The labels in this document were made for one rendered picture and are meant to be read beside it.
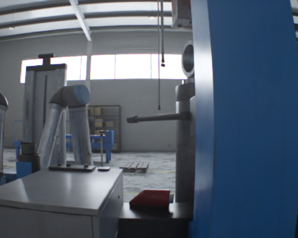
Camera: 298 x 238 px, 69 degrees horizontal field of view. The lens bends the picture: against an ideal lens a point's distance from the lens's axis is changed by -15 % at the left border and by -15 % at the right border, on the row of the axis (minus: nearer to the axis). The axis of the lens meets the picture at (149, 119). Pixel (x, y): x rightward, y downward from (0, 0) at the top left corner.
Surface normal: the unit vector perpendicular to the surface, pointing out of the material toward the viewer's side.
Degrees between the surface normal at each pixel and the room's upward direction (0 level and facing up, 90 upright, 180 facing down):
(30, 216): 90
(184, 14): 90
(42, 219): 90
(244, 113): 90
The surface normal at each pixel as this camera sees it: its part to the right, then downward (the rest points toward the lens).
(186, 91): -0.73, -0.03
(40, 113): 0.00, -0.04
